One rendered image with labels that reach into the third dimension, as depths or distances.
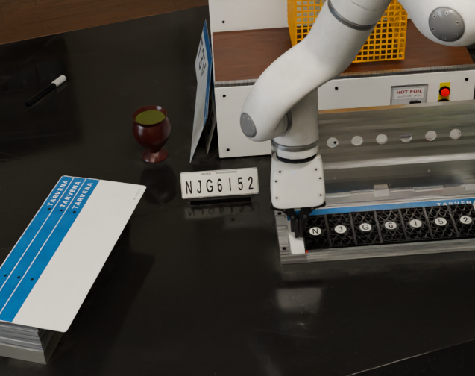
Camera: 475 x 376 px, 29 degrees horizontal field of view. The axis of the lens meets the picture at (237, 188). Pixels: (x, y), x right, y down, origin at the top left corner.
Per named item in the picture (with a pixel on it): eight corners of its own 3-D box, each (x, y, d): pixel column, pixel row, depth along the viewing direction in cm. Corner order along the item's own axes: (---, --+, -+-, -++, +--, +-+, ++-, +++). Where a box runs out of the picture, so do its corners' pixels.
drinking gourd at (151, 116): (140, 170, 205) (134, 129, 198) (133, 148, 211) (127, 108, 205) (177, 163, 207) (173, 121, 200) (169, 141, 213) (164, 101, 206)
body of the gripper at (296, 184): (270, 158, 170) (272, 212, 175) (326, 154, 170) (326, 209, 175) (267, 142, 177) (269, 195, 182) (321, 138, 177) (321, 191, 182)
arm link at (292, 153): (272, 148, 169) (273, 163, 170) (321, 145, 169) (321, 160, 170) (268, 130, 176) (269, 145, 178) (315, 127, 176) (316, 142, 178)
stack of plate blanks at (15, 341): (46, 364, 162) (36, 327, 157) (-21, 351, 166) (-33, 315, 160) (127, 218, 192) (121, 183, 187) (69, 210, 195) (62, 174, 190)
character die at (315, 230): (305, 253, 178) (305, 248, 178) (300, 220, 186) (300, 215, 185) (330, 251, 178) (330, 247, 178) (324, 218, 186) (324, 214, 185)
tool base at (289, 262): (282, 272, 178) (281, 258, 175) (273, 204, 194) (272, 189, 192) (511, 256, 178) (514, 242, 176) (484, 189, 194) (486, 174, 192)
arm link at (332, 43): (319, 42, 142) (253, 157, 165) (391, 19, 150) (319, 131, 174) (285, 0, 144) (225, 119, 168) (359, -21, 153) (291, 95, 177)
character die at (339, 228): (330, 251, 178) (330, 246, 178) (324, 218, 186) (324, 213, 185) (356, 249, 179) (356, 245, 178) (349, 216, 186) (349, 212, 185)
